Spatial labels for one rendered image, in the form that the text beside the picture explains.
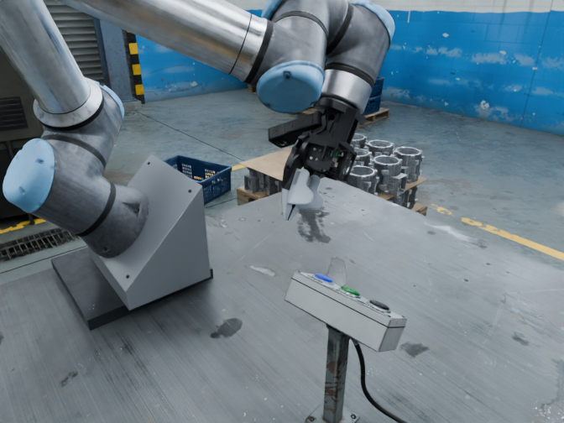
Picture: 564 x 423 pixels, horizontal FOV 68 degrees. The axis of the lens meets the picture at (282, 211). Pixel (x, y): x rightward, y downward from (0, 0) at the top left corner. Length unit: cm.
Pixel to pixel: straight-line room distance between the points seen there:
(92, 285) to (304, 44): 80
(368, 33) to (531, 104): 558
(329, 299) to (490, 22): 598
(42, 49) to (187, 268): 55
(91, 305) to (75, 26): 600
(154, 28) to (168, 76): 686
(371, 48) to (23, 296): 100
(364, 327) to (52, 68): 75
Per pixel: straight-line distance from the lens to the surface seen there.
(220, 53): 60
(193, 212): 100
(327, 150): 70
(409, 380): 92
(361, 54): 74
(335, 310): 63
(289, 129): 76
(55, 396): 96
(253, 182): 320
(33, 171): 99
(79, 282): 119
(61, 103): 103
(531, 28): 626
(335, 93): 71
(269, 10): 71
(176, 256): 103
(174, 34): 60
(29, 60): 96
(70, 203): 102
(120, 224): 106
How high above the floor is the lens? 146
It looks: 27 degrees down
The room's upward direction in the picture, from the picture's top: straight up
